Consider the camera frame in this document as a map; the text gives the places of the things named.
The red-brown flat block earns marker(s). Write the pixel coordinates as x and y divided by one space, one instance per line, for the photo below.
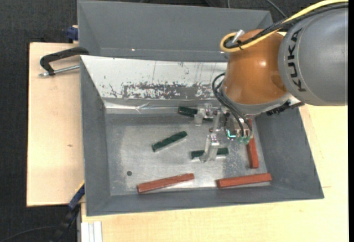
165 183
243 180
252 155

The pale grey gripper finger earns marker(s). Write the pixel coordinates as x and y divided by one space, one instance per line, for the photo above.
199 116
211 149

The grey metal bin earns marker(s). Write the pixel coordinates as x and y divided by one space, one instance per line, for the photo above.
166 27

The dark green flat block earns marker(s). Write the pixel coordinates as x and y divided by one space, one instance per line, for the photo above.
169 140
197 154
186 111

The pale wood flat board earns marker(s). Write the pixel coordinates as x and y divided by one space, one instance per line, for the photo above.
52 130

